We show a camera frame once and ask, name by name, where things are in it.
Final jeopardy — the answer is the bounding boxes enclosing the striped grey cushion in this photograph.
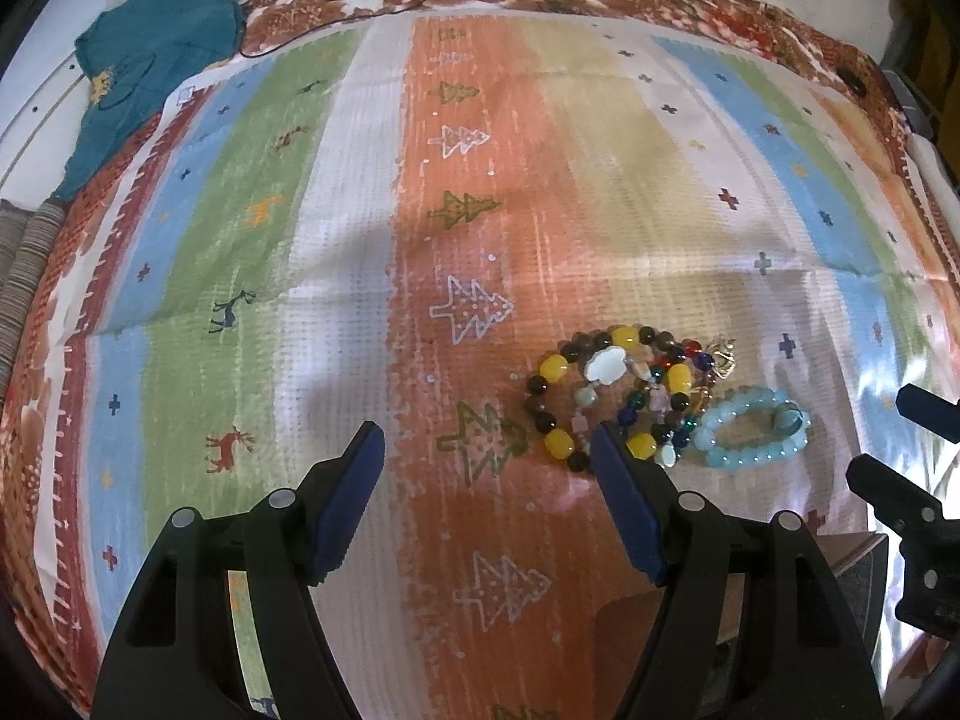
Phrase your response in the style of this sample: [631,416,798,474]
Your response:
[0,199,68,398]

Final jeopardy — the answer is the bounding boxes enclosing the striped printed blanket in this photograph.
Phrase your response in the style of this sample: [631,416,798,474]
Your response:
[0,0,960,720]

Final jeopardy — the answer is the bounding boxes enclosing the yellow and dark bead bracelet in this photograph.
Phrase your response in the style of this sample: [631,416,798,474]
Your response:
[525,325,695,475]

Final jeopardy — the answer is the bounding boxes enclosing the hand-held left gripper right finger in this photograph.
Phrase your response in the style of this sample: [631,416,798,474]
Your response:
[589,420,886,720]

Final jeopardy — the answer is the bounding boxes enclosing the grey plastic object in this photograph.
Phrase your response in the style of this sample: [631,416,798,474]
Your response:
[892,79,937,140]

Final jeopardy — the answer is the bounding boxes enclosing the multicolour small bead bracelet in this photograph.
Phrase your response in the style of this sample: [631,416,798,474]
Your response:
[615,337,722,452]

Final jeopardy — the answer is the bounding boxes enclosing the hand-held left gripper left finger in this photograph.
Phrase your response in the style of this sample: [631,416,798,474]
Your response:
[90,420,387,720]

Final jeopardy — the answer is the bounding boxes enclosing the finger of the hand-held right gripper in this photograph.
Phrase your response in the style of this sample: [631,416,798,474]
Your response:
[896,384,960,443]
[846,454,960,632]

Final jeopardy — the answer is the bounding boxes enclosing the light blue bead bracelet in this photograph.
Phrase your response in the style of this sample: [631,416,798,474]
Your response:
[701,386,813,470]

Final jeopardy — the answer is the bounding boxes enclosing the teal garment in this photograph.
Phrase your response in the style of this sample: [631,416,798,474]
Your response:
[54,0,245,203]

